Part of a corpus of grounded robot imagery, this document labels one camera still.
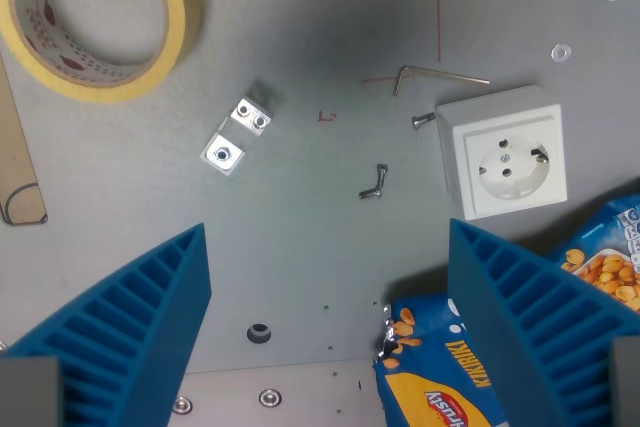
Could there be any white wall power socket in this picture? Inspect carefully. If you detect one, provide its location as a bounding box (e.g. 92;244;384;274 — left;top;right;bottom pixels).
434;85;569;222

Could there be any brown cardboard strip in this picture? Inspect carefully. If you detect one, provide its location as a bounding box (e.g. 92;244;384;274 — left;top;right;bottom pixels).
0;54;50;226

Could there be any aluminium angle bracket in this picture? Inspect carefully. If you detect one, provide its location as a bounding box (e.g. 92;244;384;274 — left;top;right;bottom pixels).
199;78;281;177

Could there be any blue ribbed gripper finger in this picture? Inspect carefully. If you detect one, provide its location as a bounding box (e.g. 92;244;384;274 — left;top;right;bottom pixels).
448;217;640;427
0;222;213;427

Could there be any steel hex allen key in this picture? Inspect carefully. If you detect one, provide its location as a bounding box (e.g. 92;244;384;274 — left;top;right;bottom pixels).
392;64;492;98

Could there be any yellow masking tape roll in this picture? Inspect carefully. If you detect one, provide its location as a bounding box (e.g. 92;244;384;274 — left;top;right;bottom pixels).
0;0;205;104

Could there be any blue peanut snack bag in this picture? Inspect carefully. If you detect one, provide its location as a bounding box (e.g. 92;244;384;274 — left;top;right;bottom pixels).
372;192;640;427

